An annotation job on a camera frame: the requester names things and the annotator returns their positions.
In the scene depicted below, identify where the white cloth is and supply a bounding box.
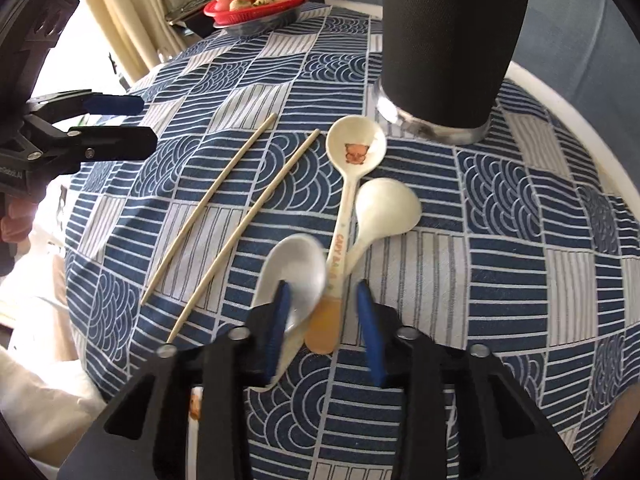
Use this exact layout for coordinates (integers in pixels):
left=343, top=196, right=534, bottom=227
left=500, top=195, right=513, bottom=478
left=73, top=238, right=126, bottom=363
left=0, top=345, right=107, bottom=461

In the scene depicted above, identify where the cream spoon with bear print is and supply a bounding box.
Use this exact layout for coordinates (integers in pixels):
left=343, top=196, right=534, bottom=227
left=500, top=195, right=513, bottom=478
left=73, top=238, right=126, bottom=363
left=304, top=115, right=388, bottom=356

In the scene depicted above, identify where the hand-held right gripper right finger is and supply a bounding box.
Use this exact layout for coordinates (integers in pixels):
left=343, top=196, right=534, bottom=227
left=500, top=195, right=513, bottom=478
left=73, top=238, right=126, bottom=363
left=354, top=280, right=584, bottom=480

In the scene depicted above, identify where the blue white patterned tablecloth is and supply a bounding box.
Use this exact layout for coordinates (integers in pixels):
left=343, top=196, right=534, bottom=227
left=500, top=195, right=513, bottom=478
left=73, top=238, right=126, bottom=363
left=64, top=2, right=640, bottom=480

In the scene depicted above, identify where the black utensil holder cup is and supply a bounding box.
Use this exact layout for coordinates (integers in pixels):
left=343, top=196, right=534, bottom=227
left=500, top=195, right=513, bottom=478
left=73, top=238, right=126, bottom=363
left=372, top=0, right=534, bottom=147

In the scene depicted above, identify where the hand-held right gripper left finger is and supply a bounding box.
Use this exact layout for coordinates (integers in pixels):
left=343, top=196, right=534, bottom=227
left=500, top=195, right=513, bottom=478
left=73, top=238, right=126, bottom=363
left=57, top=280, right=293, bottom=480

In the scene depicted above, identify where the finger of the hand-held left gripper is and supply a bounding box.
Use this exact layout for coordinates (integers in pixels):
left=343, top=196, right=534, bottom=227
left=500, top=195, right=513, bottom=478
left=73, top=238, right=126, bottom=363
left=25, top=89, right=146, bottom=122
left=22, top=115, right=159, bottom=175

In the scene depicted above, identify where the person's left hand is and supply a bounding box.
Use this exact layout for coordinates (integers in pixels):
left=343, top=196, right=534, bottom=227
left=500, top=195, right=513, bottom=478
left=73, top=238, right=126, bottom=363
left=0, top=195, right=34, bottom=277

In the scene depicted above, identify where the white spoon orange print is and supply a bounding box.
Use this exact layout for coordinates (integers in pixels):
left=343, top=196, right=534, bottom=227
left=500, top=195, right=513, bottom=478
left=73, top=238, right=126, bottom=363
left=188, top=385, right=205, bottom=422

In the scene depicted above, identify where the plain pearl white spoon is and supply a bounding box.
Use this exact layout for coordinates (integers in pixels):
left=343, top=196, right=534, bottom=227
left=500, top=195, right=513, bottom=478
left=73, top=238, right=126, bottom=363
left=340, top=177, right=424, bottom=282

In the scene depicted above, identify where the red fruit basket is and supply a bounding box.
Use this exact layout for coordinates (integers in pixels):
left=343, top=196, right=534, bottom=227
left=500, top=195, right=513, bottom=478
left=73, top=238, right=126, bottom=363
left=203, top=0, right=312, bottom=29

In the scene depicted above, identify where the wooden chopstick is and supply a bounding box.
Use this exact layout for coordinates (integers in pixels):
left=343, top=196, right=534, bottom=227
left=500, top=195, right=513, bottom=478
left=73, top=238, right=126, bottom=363
left=141, top=113, right=278, bottom=306
left=167, top=129, right=321, bottom=344

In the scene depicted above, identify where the glossy white spoon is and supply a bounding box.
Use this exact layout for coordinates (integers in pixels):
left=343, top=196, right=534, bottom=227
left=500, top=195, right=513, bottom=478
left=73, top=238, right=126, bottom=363
left=248, top=234, right=329, bottom=392

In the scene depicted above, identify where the cream curtain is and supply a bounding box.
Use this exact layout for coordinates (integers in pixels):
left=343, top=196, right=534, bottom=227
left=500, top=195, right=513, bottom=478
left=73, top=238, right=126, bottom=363
left=67, top=0, right=213, bottom=83

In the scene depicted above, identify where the white round table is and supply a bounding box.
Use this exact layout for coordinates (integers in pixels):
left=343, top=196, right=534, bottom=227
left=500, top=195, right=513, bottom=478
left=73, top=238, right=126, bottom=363
left=504, top=62, right=640, bottom=193

